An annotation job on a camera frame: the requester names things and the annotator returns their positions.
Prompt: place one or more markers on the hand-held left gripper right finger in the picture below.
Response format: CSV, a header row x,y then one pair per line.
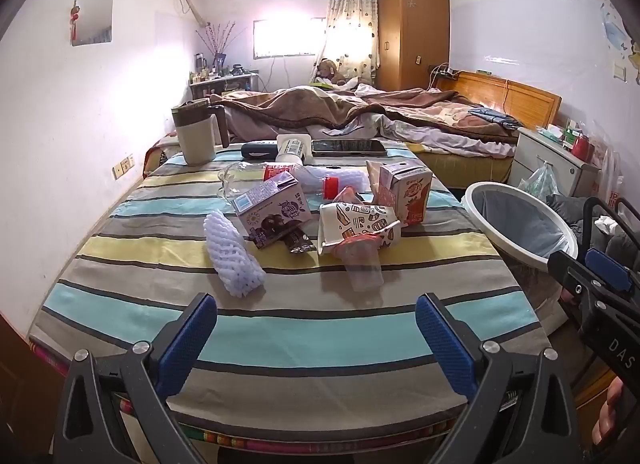
x,y
445,344

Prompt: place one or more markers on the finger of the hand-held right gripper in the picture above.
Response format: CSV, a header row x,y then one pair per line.
x,y
607,266

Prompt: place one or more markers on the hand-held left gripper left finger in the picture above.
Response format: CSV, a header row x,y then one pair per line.
x,y
192,339

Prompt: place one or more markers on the white trash bin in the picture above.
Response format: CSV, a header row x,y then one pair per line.
x,y
520,224

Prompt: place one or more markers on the clear plastic cup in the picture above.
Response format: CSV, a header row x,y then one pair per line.
x,y
362,269

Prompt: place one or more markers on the brown snack wrapper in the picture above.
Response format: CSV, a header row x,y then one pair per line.
x,y
298,242

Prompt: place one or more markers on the purple milk carton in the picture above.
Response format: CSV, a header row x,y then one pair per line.
x,y
272,211

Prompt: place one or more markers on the patterned paper cup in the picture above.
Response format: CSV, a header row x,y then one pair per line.
x,y
357,221

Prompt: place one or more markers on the orange drink carton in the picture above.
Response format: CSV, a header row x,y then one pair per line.
x,y
407,191

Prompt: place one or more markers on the clear bottle with red cap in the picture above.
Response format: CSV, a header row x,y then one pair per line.
x,y
272,172

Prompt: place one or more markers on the person's right hand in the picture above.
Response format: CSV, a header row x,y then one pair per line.
x,y
607,414

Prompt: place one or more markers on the black chair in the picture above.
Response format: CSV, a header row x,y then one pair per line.
x,y
585,224

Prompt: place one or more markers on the red and white plastic bag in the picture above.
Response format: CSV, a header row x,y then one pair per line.
x,y
611,178

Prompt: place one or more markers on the striped tablecloth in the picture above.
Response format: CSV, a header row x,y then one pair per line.
x,y
300,334

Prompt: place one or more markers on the hanging clear plastic bag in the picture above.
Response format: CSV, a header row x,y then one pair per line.
x,y
540,181

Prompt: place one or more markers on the white nightstand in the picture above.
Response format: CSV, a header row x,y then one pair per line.
x,y
550,163

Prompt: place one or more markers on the red tin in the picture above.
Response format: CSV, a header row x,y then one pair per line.
x,y
581,148

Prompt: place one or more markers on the green tissue box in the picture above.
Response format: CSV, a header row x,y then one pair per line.
x,y
553,132

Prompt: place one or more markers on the blue folded cloth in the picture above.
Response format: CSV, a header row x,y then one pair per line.
x,y
492,117

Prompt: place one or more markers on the wooden headboard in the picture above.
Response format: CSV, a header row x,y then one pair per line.
x,y
520,98

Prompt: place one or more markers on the bed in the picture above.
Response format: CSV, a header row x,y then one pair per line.
x,y
450,143

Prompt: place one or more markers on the white plastic bottle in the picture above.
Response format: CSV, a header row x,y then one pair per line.
x,y
292,146

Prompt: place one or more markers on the black tablet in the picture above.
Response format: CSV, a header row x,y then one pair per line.
x,y
350,146

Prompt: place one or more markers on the brown blanket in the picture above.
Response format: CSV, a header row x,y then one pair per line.
x,y
300,111

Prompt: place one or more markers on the cluttered shelf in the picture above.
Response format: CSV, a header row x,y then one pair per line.
x,y
220,83

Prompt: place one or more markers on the brown teddy bear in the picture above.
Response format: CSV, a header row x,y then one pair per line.
x,y
330,71

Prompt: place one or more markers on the decorative flower branches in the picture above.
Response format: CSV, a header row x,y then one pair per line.
x,y
217,41

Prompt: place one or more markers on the wooden wardrobe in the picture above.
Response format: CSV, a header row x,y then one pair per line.
x,y
412,28

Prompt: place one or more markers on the window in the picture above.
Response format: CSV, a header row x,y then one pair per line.
x,y
285,38

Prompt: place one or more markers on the patterned curtain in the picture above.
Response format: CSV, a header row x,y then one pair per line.
x,y
350,28

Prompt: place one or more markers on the air conditioner pipe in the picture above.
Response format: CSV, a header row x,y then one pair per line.
x,y
192,6

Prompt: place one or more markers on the wall outlet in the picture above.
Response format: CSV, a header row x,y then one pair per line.
x,y
123,166

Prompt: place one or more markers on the wall light switch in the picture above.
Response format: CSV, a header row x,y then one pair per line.
x,y
620,71

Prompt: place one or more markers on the wall mirror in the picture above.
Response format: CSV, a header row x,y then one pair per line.
x,y
92,18

